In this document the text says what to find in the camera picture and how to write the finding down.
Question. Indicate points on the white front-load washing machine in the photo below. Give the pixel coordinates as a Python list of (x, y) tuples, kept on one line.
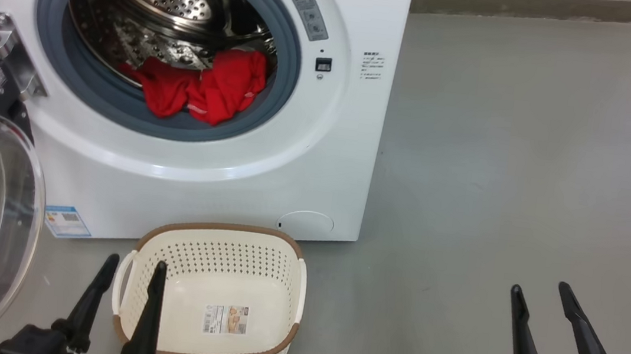
[(329, 161)]

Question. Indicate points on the grey warning sticker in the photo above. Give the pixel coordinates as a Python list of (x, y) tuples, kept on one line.
[(308, 13)]

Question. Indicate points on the metal door hinge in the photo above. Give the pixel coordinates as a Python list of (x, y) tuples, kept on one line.
[(17, 57)]

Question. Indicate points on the red and white garment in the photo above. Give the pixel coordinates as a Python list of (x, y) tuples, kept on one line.
[(224, 89)]

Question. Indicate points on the cream perforated basket brown rim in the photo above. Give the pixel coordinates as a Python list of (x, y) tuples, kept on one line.
[(221, 276)]

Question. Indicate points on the blue energy label sticker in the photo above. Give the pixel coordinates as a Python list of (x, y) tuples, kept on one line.
[(68, 222)]

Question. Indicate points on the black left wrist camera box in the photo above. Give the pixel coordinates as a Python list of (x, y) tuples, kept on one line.
[(32, 343)]

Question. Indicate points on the round white filter cover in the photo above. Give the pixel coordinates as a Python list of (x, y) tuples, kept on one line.
[(305, 224)]

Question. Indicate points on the printed product label sticker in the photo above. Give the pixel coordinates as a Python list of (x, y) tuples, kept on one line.
[(225, 319)]

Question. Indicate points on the grey rubber door gasket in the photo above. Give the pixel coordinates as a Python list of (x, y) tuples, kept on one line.
[(283, 43)]

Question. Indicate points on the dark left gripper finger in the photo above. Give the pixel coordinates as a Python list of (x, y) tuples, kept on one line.
[(90, 306), (146, 330)]

